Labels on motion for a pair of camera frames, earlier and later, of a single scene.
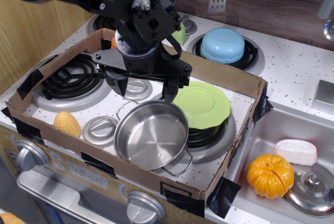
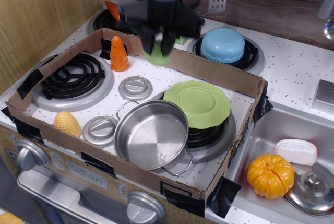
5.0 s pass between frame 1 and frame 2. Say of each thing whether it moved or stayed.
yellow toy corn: stayed
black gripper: moved
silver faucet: stayed
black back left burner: stayed
